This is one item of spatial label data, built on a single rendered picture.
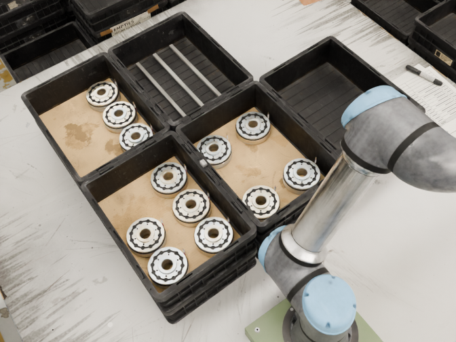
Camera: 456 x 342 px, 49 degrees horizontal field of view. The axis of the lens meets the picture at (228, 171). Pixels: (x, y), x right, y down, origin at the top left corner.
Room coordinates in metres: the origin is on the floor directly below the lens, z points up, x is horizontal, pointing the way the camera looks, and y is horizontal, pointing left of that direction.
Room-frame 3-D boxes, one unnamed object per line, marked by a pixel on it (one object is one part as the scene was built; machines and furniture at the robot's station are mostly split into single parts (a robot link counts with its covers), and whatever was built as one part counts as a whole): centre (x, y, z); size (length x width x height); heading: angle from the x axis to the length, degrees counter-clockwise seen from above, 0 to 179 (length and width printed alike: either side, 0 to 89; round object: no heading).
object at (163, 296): (0.62, 0.17, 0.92); 0.40 x 0.30 x 0.02; 31
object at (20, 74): (1.82, 0.80, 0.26); 0.40 x 0.30 x 0.23; 120
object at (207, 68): (1.12, 0.12, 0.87); 0.40 x 0.30 x 0.11; 31
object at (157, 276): (0.49, 0.18, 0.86); 0.10 x 0.10 x 0.01
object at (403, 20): (1.95, -0.92, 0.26); 0.40 x 0.30 x 0.23; 30
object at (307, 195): (0.78, -0.09, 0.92); 0.40 x 0.30 x 0.02; 31
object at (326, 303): (0.32, -0.19, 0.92); 0.13 x 0.12 x 0.14; 28
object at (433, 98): (1.04, -0.72, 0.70); 0.33 x 0.23 x 0.01; 30
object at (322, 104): (0.93, -0.34, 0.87); 0.40 x 0.30 x 0.11; 31
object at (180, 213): (0.65, 0.11, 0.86); 0.10 x 0.10 x 0.01
